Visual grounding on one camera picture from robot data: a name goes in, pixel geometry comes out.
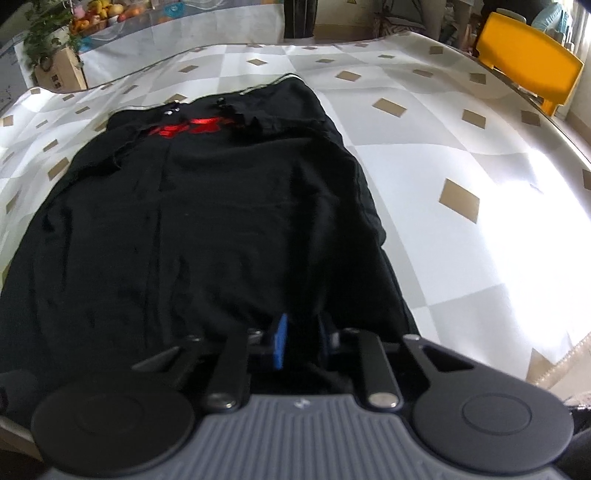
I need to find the black t-shirt with red print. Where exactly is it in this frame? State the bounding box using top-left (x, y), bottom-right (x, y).
top-left (0, 74), bottom-right (421, 416)

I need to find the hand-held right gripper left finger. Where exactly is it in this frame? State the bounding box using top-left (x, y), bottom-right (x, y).
top-left (132, 314), bottom-right (290, 412)

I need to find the pile of fruits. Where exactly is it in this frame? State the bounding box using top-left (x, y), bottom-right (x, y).
top-left (69, 0), bottom-right (155, 35)

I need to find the yellow plastic chair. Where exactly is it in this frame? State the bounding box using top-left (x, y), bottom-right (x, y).
top-left (475, 11), bottom-right (585, 116)

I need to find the patterned woven bag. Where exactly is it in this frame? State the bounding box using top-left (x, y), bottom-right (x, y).
top-left (374, 9), bottom-right (426, 36)

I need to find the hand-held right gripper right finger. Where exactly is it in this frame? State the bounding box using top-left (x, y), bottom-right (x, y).
top-left (318, 315), bottom-right (476, 411)

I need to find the black cylinder stand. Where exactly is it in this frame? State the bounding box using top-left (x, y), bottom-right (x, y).
top-left (283, 0), bottom-right (319, 40)

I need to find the green leafy plant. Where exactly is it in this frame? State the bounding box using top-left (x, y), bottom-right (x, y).
top-left (21, 0), bottom-right (81, 70)

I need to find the table with flowered cloth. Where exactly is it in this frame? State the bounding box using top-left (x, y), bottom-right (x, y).
top-left (76, 0), bottom-right (287, 86)

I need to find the white chest freezer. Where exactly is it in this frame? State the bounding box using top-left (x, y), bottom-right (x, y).
top-left (0, 41), bottom-right (31, 107)

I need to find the grey white checkered tablecloth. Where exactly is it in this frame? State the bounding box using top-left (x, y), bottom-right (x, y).
top-left (0, 34), bottom-right (591, 457)

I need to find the light blue plastic item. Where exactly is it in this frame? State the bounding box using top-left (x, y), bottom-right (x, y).
top-left (531, 2), bottom-right (573, 42)

